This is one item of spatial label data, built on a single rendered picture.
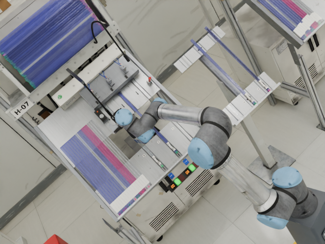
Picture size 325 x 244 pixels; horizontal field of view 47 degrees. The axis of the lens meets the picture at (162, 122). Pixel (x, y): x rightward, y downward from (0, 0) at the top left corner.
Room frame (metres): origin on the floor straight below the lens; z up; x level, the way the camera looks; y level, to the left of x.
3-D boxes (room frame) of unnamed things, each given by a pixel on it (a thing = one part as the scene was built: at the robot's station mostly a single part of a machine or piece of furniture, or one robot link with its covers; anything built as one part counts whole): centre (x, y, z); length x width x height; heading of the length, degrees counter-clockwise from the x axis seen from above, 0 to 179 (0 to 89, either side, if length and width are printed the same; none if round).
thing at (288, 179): (1.02, -0.27, 0.72); 0.13 x 0.12 x 0.14; 119
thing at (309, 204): (1.02, -0.28, 0.60); 0.15 x 0.15 x 0.10
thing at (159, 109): (1.32, -0.11, 1.11); 0.49 x 0.11 x 0.12; 29
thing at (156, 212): (2.17, 0.28, 0.31); 0.70 x 0.65 x 0.62; 100
